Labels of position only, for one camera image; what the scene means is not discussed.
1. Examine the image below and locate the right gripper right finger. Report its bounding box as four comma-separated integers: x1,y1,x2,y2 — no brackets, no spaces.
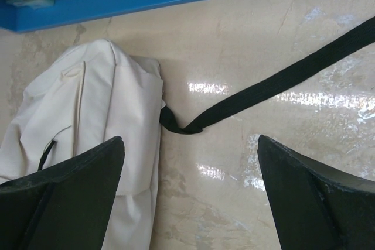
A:
257,135,374,249

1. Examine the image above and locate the beige canvas backpack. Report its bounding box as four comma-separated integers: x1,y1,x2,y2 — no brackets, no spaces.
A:
1,19,374,249

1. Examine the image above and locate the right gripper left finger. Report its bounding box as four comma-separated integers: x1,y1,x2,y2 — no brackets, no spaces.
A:
1,136,125,249

